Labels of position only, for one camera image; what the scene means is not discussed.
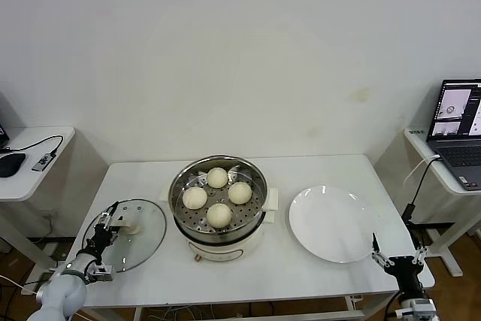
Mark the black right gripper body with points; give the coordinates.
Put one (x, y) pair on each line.
(406, 272)

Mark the dark screen device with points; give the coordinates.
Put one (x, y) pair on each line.
(3, 133)

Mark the cream electric cooker base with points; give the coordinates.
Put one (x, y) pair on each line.
(225, 251)

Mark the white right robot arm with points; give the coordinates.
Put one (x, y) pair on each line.
(413, 306)

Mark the black computer mouse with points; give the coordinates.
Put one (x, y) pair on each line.
(11, 165)

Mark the stainless steel steamer basket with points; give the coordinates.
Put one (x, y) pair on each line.
(255, 204)

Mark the white main table frame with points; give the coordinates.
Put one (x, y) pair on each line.
(300, 315)

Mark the wall socket plug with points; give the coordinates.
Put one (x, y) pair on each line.
(49, 215)

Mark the white steamed baozi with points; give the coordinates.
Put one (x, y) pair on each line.
(194, 197)
(217, 177)
(239, 192)
(219, 215)

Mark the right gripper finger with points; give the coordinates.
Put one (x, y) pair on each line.
(376, 251)
(420, 255)

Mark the grey usb hub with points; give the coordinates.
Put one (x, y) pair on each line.
(43, 161)

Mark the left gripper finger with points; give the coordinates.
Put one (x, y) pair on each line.
(121, 219)
(107, 217)

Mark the round glass pot lid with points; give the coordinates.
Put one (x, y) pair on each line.
(150, 234)

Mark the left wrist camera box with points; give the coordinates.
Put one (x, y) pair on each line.
(100, 273)

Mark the white round plate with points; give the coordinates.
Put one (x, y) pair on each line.
(327, 223)

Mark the grey open laptop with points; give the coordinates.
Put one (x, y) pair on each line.
(456, 155)

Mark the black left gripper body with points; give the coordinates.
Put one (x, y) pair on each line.
(99, 240)

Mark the white side table with mouse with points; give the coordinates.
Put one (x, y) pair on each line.
(37, 182)

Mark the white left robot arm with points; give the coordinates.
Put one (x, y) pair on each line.
(60, 294)

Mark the white side table with laptop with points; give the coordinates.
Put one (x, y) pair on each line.
(417, 144)

